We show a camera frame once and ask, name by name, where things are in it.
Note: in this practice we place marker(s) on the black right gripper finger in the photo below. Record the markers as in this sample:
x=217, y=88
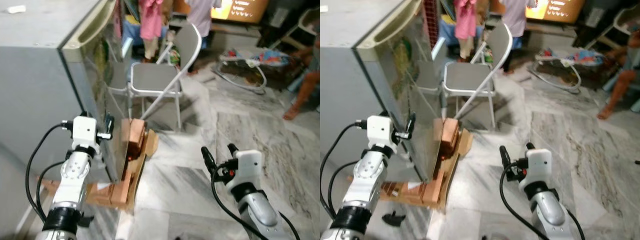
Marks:
x=529, y=146
x=209, y=159
x=505, y=157
x=233, y=150

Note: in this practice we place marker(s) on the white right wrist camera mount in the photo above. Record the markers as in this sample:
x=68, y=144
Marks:
x=249, y=165
x=539, y=162

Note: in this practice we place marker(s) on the person in light shirt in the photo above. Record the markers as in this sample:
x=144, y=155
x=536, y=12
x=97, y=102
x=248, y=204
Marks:
x=202, y=15
x=515, y=15

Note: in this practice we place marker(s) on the grey small fridge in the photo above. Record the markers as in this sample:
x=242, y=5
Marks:
x=335, y=75
x=30, y=75

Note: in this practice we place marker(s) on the blue tub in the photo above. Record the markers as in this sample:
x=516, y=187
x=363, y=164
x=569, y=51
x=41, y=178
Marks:
x=131, y=32
x=446, y=32

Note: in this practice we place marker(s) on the brick and wood fridge stand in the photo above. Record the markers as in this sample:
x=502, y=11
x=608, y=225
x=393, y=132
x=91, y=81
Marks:
x=135, y=135
x=450, y=135

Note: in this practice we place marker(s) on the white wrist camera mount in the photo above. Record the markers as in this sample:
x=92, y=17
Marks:
x=249, y=165
x=539, y=162
x=380, y=130
x=84, y=131

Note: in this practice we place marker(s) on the seated person with bare leg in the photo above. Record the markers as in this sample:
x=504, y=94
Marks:
x=620, y=87
x=305, y=87

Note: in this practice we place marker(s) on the small black floor object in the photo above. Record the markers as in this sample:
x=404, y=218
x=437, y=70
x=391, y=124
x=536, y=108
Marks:
x=394, y=218
x=86, y=220

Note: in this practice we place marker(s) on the child in pink dress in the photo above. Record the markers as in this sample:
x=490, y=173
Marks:
x=465, y=20
x=150, y=20

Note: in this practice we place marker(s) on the colourful baby bouncer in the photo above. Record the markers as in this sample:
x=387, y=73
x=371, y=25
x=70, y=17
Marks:
x=570, y=56
x=250, y=57

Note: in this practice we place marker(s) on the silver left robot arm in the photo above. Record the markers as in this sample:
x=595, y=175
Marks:
x=75, y=172
x=367, y=175

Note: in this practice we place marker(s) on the orange lit screen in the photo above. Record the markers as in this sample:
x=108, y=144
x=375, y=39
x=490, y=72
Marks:
x=240, y=10
x=555, y=10

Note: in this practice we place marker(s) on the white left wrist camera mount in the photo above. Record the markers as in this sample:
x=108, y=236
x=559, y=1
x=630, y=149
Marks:
x=380, y=130
x=84, y=131

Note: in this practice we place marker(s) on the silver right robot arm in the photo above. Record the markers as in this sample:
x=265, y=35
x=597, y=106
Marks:
x=260, y=210
x=550, y=210

